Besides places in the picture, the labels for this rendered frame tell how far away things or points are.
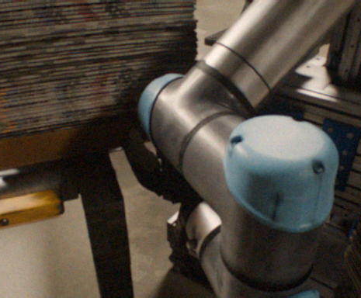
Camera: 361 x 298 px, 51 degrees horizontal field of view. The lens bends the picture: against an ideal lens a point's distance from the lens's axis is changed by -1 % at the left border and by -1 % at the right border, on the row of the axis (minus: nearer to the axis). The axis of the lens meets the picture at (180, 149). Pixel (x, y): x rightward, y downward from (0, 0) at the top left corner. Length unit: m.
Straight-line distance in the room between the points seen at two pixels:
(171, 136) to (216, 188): 0.07
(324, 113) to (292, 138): 0.68
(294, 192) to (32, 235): 1.45
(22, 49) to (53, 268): 1.11
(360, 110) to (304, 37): 0.56
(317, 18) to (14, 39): 0.32
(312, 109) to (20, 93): 0.66
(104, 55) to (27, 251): 1.19
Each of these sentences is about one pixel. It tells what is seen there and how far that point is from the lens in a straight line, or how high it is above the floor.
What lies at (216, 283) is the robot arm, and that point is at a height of 0.82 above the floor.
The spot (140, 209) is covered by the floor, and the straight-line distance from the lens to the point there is 1.65.
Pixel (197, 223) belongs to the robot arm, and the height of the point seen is 0.84.
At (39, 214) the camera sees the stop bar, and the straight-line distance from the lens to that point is 0.46.
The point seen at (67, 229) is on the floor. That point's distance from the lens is 1.62.
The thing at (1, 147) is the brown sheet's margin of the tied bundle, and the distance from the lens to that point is 0.53.
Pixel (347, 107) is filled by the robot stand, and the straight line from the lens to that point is 0.92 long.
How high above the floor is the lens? 1.10
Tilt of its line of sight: 33 degrees down
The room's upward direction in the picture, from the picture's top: straight up
